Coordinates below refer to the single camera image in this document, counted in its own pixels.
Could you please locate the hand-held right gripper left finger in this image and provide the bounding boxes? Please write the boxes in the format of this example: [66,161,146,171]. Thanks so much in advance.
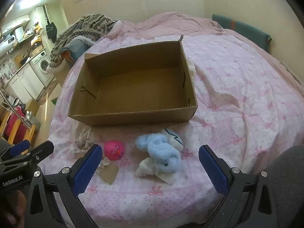
[24,144,103,228]

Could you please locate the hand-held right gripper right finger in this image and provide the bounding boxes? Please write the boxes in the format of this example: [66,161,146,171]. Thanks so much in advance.
[199,144,278,228]

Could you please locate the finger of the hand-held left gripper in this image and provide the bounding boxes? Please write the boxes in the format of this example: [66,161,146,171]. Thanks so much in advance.
[0,140,31,158]
[0,141,55,169]

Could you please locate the translucent plastic piece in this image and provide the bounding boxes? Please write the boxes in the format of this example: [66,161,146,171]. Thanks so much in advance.
[96,158,119,185]

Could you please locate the blue plush toy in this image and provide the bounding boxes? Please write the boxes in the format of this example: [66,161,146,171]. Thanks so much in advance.
[135,128,183,174]

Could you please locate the cardboard box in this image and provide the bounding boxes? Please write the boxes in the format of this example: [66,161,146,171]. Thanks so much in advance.
[68,34,198,127]

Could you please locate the white scrunchie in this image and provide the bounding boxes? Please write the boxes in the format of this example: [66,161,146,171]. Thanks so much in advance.
[70,140,93,156]

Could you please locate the red bag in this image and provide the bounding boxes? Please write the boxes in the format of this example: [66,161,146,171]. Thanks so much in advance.
[5,107,28,137]

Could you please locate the pink rubber toy ball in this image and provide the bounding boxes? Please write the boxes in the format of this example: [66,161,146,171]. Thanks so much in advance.
[104,140,125,161]

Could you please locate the white kitchen base cabinet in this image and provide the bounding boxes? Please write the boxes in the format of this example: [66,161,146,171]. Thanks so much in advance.
[9,62,45,100]

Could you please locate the person's grey trouser leg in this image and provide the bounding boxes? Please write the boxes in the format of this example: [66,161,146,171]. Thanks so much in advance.
[259,145,304,228]

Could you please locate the pink bow-print bedspread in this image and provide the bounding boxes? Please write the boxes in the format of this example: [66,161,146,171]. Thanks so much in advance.
[46,13,304,228]

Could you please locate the white washing machine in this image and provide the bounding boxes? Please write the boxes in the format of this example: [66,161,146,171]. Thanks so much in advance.
[30,50,55,87]

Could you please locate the white cloth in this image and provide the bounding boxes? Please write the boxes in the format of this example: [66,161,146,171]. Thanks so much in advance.
[188,58,196,81]

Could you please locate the grey fur-trimmed cushion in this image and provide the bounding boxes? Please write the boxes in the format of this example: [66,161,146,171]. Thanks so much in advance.
[60,36,95,63]

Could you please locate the black hanging garment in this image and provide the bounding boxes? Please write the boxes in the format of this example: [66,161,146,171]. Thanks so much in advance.
[46,22,58,40]

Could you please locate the pile of clothes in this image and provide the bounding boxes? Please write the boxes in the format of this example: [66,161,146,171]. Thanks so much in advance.
[49,14,119,73]

